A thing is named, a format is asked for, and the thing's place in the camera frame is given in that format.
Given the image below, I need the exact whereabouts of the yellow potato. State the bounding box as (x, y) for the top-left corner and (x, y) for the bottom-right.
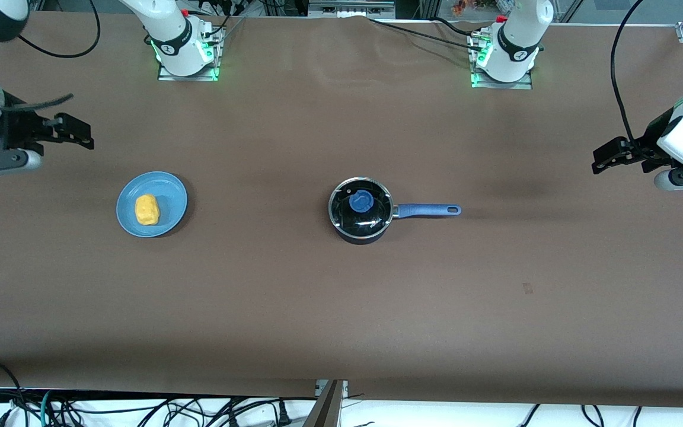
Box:
(135, 194), (159, 227)

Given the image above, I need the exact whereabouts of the glass lid with blue knob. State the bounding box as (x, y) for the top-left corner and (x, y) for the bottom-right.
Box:
(328, 177), (394, 233)

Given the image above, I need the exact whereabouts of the blue round plate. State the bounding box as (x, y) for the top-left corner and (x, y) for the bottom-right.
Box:
(116, 171), (189, 239)

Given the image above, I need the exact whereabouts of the brown table mat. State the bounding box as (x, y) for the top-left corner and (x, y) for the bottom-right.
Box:
(0, 11), (683, 410)

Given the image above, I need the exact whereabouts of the aluminium profile bar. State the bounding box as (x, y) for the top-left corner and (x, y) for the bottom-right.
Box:
(303, 380), (349, 427)

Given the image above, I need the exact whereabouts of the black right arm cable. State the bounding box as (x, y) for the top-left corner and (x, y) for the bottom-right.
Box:
(0, 0), (101, 113)

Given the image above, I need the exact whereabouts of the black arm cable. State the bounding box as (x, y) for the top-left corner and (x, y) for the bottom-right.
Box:
(0, 0), (101, 113)
(610, 0), (652, 150)

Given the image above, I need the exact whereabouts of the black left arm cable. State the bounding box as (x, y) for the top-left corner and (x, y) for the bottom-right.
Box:
(610, 0), (652, 150)

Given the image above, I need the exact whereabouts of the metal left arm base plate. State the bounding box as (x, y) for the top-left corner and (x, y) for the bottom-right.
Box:
(470, 30), (534, 90)

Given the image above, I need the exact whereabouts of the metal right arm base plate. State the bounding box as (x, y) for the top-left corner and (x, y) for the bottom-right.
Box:
(157, 24), (222, 82)

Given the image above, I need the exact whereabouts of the black pot with blue handle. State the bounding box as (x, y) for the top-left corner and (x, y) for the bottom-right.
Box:
(328, 177), (462, 245)

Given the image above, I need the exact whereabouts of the black cable across mat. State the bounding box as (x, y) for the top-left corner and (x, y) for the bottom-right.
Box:
(367, 17), (484, 51)

